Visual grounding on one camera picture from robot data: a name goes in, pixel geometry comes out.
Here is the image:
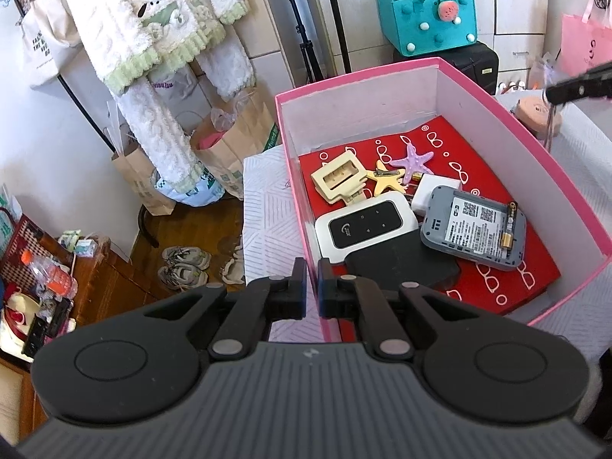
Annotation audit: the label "black suitcase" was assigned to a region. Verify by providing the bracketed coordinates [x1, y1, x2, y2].
[393, 41, 499, 96]

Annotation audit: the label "black router back cover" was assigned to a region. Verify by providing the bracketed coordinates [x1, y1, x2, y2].
[344, 238, 462, 291]

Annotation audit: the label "bottle with orange drink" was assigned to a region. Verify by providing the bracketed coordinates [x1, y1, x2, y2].
[21, 251, 78, 299]

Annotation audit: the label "peach round container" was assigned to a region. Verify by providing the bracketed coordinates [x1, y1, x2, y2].
[514, 97, 562, 137]

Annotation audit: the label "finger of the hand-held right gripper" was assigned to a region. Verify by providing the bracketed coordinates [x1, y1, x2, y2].
[546, 61, 612, 104]

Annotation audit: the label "wooden side table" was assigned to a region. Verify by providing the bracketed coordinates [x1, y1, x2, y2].
[0, 229, 144, 441]

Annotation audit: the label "gold and black battery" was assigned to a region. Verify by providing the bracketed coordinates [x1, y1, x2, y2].
[500, 202, 519, 249]

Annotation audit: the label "white fluffy cardigan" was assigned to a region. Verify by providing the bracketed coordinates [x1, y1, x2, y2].
[54, 0, 254, 194]

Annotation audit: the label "grey open-backed router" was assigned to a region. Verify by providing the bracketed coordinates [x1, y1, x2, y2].
[420, 186, 527, 272]

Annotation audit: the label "cream hair claw clip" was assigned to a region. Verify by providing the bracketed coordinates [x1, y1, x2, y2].
[311, 147, 368, 206]

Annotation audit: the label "white wardrobe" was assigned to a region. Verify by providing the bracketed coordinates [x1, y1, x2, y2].
[492, 0, 550, 89]

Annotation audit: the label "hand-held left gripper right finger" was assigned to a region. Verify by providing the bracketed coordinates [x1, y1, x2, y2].
[318, 258, 479, 361]

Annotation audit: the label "blue and white plastic pack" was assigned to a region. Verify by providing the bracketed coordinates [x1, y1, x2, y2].
[153, 163, 225, 207]

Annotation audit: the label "brown paper bag green print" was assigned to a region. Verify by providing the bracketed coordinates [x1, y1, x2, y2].
[191, 86, 280, 199]

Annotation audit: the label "beige slippers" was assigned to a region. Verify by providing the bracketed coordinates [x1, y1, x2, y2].
[220, 244, 246, 284]

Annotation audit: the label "pink cardboard box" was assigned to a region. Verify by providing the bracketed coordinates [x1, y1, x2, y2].
[275, 57, 612, 343]

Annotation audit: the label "plain brown paper bag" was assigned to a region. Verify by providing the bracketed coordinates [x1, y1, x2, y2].
[111, 124, 177, 216]

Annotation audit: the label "pink gift bag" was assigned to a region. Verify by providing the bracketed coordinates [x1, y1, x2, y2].
[559, 0, 612, 77]

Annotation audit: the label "black tripod stand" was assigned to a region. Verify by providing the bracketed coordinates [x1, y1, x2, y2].
[277, 0, 352, 84]

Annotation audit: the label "white bag purple print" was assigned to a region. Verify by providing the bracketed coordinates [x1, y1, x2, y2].
[148, 62, 211, 130]

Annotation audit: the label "white pocket router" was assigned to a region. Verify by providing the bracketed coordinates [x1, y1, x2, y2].
[314, 191, 422, 265]

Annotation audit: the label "white canvas tote bag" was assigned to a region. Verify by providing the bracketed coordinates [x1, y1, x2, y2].
[16, 0, 84, 89]

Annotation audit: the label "white power adapter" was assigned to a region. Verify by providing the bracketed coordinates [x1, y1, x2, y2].
[411, 173, 462, 213]

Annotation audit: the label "purple starfish hair clip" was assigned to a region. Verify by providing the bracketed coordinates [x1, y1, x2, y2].
[391, 136, 435, 185]

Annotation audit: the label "black coat rack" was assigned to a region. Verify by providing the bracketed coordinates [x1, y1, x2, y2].
[0, 0, 161, 249]

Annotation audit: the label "red checked pouch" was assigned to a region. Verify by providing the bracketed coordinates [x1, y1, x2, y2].
[0, 215, 46, 288]

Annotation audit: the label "grey sneaker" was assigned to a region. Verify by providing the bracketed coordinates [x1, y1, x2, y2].
[158, 263, 210, 292]
[160, 246, 212, 269]

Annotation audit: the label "yellow starfish hair clip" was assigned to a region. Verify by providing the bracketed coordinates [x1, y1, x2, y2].
[366, 160, 407, 197]

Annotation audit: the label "teal felt bag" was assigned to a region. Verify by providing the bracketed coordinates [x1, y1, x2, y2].
[378, 0, 476, 57]

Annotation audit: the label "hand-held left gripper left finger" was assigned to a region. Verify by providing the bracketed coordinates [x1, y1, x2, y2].
[143, 257, 308, 363]

